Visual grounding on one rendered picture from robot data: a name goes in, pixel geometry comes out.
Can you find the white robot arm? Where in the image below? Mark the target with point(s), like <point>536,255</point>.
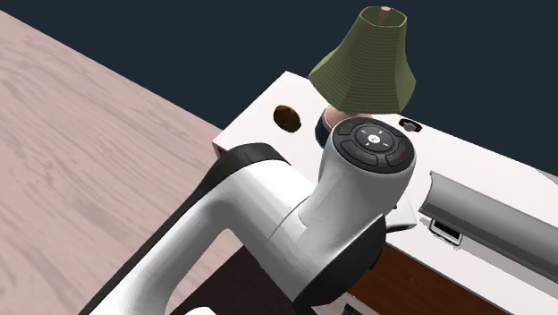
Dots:
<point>244,205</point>

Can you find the long grey trough-shaped thing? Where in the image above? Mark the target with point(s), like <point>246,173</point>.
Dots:
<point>488,213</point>

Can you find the table lamp with green shade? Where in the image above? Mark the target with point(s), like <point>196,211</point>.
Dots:
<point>366,65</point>

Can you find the small black and grey thing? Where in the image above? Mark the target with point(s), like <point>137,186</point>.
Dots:
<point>410,126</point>

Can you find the brown egg-shaped thing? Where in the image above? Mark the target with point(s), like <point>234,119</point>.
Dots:
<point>287,118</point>

